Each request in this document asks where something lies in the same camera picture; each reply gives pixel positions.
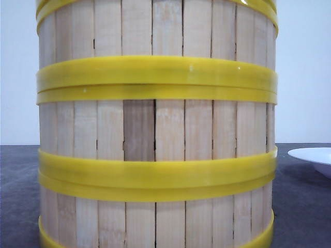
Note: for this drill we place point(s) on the yellow rimmed steamer lid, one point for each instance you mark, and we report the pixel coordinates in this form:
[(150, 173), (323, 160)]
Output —
[(267, 8)]

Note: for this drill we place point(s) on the front bamboo steamer basket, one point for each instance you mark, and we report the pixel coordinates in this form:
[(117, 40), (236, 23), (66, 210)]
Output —
[(241, 220)]

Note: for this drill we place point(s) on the white plate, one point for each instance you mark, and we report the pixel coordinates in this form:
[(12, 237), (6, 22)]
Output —
[(319, 156)]

